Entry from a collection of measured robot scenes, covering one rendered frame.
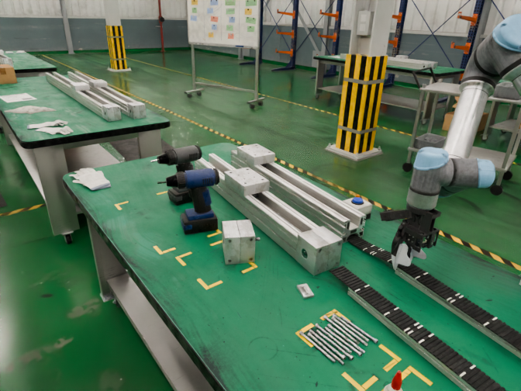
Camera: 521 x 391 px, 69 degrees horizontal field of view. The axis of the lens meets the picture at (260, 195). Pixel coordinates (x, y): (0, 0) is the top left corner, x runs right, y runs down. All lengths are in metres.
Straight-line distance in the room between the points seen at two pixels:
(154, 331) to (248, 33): 5.56
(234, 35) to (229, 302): 6.09
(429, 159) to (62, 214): 2.33
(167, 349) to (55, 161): 1.46
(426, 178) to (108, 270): 1.59
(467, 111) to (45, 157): 2.26
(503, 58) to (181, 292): 1.07
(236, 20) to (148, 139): 4.31
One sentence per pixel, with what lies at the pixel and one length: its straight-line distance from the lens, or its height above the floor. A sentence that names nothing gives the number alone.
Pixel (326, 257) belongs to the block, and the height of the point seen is 0.83.
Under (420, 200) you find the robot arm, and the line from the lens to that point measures 1.07.
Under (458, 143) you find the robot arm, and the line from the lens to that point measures 1.24.
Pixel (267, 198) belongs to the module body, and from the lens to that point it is 1.39.
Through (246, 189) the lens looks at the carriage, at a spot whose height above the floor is 0.89.
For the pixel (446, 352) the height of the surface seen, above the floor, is 0.81.
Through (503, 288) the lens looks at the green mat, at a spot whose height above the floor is 0.78.
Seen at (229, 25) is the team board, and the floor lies 1.27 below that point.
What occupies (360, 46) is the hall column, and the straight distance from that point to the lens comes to 4.57.
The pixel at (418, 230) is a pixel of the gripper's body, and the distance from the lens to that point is 1.11.
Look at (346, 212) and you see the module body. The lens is 1.36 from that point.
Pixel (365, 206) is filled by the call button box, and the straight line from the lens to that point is 1.45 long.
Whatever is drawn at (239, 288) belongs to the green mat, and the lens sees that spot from 1.08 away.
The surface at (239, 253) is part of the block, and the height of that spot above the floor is 0.82.
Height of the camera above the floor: 1.47
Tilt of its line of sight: 26 degrees down
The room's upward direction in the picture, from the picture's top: 2 degrees clockwise
